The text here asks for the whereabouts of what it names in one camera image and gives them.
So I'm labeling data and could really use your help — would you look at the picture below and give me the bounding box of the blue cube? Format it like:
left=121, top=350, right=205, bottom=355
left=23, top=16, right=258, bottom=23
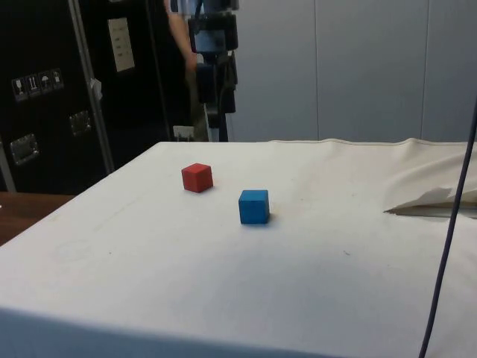
left=238, top=189, right=271, bottom=225

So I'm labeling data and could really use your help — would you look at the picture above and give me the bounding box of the red cube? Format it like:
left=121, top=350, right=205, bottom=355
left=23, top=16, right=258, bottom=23
left=181, top=163, right=214, bottom=193

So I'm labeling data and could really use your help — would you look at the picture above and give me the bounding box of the pale locker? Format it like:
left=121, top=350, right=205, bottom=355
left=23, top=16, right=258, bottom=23
left=420, top=0, right=477, bottom=143
left=235, top=0, right=318, bottom=142

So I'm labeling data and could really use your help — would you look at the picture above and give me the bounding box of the standing person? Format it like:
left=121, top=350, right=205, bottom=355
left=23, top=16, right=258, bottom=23
left=165, top=0, right=210, bottom=142

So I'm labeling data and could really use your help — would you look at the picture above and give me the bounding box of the black cabinet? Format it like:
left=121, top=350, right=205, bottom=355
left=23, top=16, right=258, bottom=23
left=0, top=0, right=176, bottom=195

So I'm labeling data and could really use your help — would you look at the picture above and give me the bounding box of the black camera on stand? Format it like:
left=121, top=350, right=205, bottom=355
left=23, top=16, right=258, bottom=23
left=187, top=0, right=239, bottom=142

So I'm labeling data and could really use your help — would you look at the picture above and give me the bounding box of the black cable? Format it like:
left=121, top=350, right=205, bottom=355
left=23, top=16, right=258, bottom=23
left=418, top=110, right=477, bottom=358

